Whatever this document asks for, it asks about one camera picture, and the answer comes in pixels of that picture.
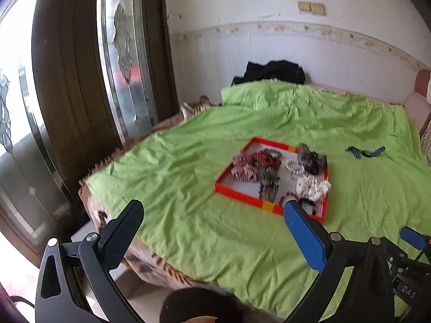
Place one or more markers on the red tray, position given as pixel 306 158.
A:
pixel 242 186

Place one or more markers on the black white striped scrunchie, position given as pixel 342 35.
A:
pixel 269 183

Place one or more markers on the white dotted scrunchie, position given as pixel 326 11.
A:
pixel 313 188

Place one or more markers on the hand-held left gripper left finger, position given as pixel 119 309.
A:
pixel 118 239

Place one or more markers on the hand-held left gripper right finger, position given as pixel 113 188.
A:
pixel 304 235

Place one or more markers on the green blanket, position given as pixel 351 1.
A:
pixel 202 228

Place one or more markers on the blue striped ribbon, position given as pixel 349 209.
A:
pixel 355 151

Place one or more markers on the black clothing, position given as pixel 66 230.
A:
pixel 269 72

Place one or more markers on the dark wooden door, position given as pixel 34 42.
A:
pixel 67 74

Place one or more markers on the pink headboard cushion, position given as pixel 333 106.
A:
pixel 421 84

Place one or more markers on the yellowed wall switch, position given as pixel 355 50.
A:
pixel 318 9
pixel 304 6

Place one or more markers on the patterned glass door panel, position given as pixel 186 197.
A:
pixel 124 57

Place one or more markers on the red white striped scrunchie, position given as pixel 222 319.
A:
pixel 243 168

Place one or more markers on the grey black scrunchie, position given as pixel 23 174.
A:
pixel 311 159

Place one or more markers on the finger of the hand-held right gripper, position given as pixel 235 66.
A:
pixel 412 237

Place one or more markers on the red patterned scrunchie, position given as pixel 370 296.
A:
pixel 264 157

